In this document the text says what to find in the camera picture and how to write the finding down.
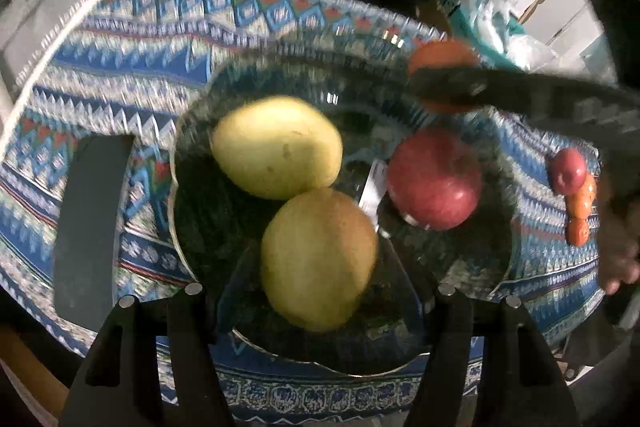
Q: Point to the teal plastic bin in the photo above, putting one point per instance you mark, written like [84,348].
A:
[452,2]

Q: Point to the yellow-green mango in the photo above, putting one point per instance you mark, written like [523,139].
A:
[277,147]
[317,257]

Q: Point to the grey padded jacket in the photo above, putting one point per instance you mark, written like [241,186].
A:
[50,17]

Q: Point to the glass bowl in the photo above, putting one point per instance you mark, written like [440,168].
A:
[225,217]

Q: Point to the dark grey flat slab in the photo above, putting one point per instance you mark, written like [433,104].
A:
[90,232]

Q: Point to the person's right hand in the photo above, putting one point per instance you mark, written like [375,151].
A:
[620,237]

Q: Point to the red apple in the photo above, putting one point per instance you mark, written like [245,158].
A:
[435,179]
[567,169]

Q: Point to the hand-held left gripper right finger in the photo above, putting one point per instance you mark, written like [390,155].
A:
[447,332]

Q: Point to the blue patterned tablecloth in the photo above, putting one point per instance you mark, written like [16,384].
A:
[125,72]

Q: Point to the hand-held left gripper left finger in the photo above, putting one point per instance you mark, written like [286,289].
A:
[190,332]

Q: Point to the clear plastic bag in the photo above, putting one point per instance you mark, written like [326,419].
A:
[530,52]

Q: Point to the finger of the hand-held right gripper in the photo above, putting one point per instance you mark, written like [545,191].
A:
[500,89]

